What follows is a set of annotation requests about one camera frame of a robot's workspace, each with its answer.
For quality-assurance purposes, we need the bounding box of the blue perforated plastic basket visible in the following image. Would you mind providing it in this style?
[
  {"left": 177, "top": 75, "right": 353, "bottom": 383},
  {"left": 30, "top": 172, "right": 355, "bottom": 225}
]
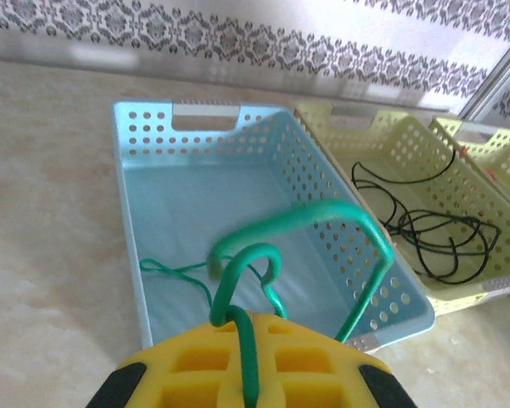
[{"left": 111, "top": 99, "right": 436, "bottom": 356}]

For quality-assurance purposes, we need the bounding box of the thin black cable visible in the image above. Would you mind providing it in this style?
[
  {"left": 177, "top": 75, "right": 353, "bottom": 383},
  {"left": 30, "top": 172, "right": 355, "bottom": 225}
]
[{"left": 350, "top": 147, "right": 502, "bottom": 285}]

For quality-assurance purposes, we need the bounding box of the thin green cable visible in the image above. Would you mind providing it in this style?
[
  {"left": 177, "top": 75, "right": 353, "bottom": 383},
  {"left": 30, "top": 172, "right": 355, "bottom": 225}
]
[{"left": 139, "top": 198, "right": 395, "bottom": 408}]

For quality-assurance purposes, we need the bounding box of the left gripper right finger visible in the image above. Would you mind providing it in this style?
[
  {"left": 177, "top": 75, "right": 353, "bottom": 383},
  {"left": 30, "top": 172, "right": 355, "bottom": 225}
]
[{"left": 249, "top": 311, "right": 418, "bottom": 408}]

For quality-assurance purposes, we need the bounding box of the yellow perforated plastic basket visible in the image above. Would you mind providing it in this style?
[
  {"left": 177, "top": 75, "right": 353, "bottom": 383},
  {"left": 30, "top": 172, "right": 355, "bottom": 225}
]
[
  {"left": 428, "top": 117, "right": 510, "bottom": 213},
  {"left": 294, "top": 105, "right": 510, "bottom": 318}
]

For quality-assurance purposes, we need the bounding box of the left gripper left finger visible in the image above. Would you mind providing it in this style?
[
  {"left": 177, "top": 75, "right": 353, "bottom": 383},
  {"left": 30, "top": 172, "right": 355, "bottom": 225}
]
[{"left": 84, "top": 312, "right": 250, "bottom": 408}]

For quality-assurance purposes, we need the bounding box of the thin red cable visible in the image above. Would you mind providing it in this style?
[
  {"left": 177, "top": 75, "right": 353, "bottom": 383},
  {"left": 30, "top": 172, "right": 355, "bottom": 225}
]
[{"left": 456, "top": 144, "right": 501, "bottom": 184}]

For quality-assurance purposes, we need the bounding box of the aluminium frame post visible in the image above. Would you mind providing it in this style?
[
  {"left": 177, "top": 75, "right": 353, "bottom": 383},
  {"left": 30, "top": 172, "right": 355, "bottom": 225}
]
[{"left": 456, "top": 31, "right": 510, "bottom": 125}]

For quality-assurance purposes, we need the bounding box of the aluminium frame rail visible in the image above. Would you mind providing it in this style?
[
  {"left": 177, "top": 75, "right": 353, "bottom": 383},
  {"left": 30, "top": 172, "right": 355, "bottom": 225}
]
[{"left": 0, "top": 54, "right": 460, "bottom": 116}]

